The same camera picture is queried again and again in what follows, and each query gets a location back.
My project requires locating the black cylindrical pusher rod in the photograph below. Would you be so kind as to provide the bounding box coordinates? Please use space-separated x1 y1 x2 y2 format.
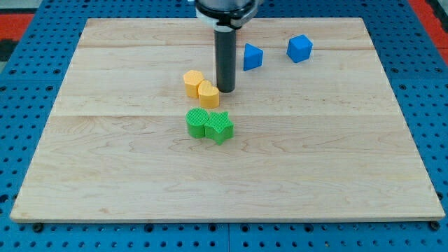
214 29 236 93

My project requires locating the blue triangle block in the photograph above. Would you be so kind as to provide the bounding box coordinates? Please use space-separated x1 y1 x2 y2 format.
243 43 264 71

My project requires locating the yellow pentagon block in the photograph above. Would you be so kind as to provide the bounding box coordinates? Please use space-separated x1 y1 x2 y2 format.
183 70 204 98

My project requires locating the yellow heart block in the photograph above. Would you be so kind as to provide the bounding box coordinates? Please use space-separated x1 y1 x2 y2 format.
198 80 220 109

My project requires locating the blue cube block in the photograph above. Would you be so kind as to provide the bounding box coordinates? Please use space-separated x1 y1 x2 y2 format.
286 34 313 63

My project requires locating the green cylinder block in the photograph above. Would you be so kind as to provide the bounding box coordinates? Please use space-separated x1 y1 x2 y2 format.
185 108 209 138

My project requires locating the green star block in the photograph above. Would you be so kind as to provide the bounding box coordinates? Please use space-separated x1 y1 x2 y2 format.
204 111 234 145

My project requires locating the wooden board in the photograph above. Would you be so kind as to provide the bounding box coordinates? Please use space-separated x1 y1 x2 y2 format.
10 17 445 223

